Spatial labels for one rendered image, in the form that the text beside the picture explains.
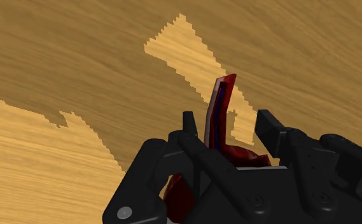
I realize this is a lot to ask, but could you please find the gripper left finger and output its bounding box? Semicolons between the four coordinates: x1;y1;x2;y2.
102;111;274;224

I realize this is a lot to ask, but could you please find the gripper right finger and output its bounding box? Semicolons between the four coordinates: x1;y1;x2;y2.
254;109;362;224

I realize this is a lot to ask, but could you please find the dark red spoon-shaped utensil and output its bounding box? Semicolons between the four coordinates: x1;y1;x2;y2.
162;73;273;224

